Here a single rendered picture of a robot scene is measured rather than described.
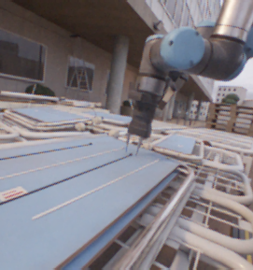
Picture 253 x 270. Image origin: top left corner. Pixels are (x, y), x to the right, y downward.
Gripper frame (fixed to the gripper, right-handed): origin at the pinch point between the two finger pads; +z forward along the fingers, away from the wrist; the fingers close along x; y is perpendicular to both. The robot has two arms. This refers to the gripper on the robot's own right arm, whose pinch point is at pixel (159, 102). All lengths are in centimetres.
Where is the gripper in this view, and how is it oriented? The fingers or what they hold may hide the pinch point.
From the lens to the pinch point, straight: 71.7
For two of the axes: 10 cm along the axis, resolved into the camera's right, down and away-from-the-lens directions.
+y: 7.6, 5.8, -3.0
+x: 3.6, 0.1, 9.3
